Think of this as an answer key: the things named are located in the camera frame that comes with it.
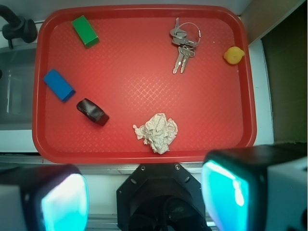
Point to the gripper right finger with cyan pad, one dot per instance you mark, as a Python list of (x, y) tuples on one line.
[(259, 188)]

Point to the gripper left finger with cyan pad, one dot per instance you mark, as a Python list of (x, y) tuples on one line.
[(43, 198)]

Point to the blue rectangular block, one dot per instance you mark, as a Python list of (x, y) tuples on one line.
[(59, 86)]

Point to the green rectangular block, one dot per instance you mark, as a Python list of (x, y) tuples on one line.
[(85, 31)]

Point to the red plastic tray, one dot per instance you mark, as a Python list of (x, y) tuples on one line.
[(128, 74)]

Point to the crumpled white paper ball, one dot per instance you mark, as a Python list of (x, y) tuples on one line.
[(158, 132)]

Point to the black toy car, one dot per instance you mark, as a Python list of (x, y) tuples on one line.
[(92, 111)]

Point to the yellow rubber duck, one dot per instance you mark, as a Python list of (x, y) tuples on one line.
[(234, 55)]

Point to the grey metal sink basin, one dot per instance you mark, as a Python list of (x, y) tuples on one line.
[(17, 68)]

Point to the silver key bunch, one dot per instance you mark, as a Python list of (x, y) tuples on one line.
[(186, 47)]

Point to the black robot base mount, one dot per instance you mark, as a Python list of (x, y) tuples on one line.
[(160, 197)]

